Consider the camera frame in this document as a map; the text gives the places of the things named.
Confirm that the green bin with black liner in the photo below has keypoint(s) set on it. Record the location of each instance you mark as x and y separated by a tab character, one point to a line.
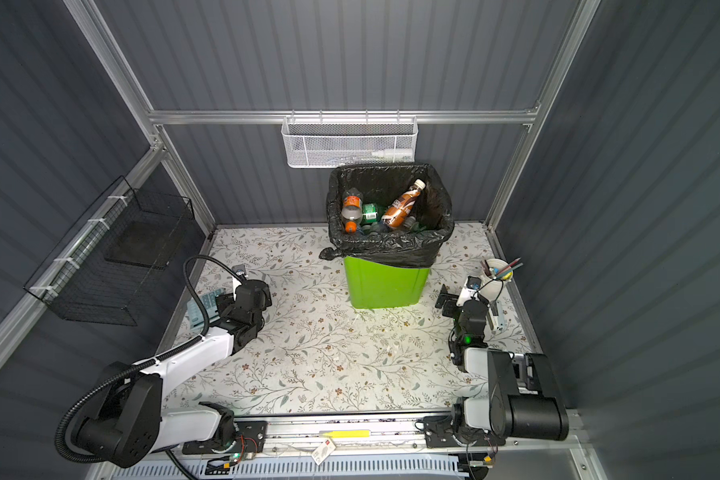
388	268

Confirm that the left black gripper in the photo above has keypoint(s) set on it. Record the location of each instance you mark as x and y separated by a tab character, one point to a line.
226	306

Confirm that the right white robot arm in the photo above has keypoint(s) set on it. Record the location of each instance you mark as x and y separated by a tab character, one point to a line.
522	398

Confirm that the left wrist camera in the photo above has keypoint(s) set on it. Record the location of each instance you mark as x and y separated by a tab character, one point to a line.
239	273

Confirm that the yellow marker on rail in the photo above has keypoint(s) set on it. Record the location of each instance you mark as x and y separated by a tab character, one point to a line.
346	434

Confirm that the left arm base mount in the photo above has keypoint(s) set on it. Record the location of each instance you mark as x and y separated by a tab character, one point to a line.
241	438

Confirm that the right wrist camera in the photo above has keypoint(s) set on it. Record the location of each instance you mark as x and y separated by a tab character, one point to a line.
471	291

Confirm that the white tag on rail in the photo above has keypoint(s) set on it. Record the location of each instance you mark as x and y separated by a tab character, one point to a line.
323	451

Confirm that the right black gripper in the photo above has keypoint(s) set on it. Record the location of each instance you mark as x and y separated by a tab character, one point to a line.
450	311

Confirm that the black wire wall basket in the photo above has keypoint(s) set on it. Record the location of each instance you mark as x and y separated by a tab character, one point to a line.
108	271

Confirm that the white stapler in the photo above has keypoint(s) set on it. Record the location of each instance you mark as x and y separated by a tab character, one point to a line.
497	315

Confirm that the white wire wall basket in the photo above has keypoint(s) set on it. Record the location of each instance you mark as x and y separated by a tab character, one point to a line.
327	145

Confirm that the green bottle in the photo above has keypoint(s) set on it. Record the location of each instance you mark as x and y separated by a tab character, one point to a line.
370	214

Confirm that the orange label clear bottle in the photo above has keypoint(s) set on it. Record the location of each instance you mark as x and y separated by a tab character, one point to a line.
352	210

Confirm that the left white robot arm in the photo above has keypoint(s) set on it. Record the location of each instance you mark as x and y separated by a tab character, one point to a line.
122	420

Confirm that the brown tea bottle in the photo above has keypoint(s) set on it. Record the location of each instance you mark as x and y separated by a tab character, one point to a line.
400	209

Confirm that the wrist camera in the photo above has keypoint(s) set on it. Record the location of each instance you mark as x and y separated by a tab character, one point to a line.
239	273
471	291

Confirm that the white pen cup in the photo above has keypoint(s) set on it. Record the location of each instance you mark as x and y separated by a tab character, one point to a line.
501	273

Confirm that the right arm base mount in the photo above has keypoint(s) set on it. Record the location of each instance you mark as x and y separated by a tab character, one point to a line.
442	431

